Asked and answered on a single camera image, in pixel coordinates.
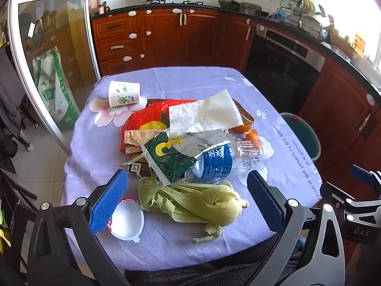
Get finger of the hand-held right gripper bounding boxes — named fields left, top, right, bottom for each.
left=320, top=181, right=358, bottom=206
left=350, top=164, right=381, bottom=185

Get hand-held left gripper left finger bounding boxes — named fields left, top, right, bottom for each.
left=27, top=169, right=131, bottom=286

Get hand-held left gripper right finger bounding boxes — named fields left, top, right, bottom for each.
left=246, top=170, right=346, bottom=286

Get white plastic pudding cup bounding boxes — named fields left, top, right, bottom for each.
left=109, top=197, right=145, bottom=243

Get clear plastic water bottle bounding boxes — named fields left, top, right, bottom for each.
left=192, top=138, right=267, bottom=181

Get grey and teal trash bin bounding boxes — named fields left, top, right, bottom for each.
left=278, top=112, right=321, bottom=163

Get brown paper bag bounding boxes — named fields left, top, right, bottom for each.
left=124, top=129, right=167, bottom=155

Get green corn husks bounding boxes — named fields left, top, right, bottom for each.
left=137, top=176, right=249, bottom=243

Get green and silver snack packet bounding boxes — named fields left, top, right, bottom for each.
left=140, top=128, right=236, bottom=185

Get red plastic bag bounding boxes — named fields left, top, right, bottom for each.
left=120, top=101, right=198, bottom=154

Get brown paper bowl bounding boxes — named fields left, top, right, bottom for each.
left=231, top=98, right=256, bottom=126

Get white paper towel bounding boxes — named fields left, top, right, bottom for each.
left=169, top=89, right=244, bottom=139

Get floral paper cup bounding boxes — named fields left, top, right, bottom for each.
left=108, top=80, right=141, bottom=108

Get purple floral tablecloth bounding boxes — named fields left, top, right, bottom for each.
left=61, top=67, right=323, bottom=271

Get red wooden kitchen cabinet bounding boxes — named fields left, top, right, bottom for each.
left=298, top=56, right=381, bottom=245
left=91, top=4, right=256, bottom=76

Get green and white sack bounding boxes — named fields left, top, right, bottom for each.
left=33, top=50, right=79, bottom=132

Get cardboard box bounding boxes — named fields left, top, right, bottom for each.
left=330, top=30, right=367, bottom=59

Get black built-in oven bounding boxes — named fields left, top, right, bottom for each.
left=244, top=24, right=326, bottom=117

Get dark hanging clothes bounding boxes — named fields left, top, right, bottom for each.
left=0, top=45, right=30, bottom=173

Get glass sliding door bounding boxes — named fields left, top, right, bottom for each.
left=7, top=0, right=102, bottom=155

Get glass food container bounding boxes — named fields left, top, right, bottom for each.
left=240, top=2, right=262, bottom=14

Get dark frying pan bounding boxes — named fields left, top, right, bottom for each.
left=219, top=0, right=241, bottom=11

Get black gas stove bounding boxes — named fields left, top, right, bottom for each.
left=144, top=0, right=206, bottom=6

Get wire dish rack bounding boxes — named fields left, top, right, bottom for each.
left=275, top=0, right=331, bottom=41

